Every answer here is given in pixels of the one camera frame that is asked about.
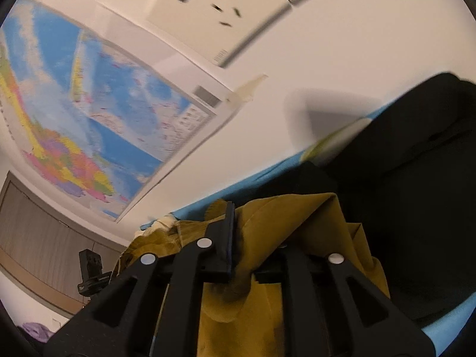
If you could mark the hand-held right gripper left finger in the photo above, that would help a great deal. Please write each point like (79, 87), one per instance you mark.
(230, 238)

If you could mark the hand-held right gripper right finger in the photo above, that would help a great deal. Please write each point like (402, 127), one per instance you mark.
(297, 279)

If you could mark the olive green garment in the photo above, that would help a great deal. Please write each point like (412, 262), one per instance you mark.
(282, 223)

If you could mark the grey wooden door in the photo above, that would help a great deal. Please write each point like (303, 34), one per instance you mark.
(41, 230)

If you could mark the black garment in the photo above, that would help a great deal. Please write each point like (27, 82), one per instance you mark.
(416, 193)

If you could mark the clear tape strip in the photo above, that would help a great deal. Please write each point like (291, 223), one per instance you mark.
(247, 89)

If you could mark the blue floral bed sheet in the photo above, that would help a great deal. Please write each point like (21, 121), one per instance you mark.
(442, 338)

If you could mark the colourful wall map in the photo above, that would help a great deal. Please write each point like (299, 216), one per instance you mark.
(93, 119)

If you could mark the white wall socket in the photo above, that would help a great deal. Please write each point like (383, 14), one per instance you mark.
(208, 11)

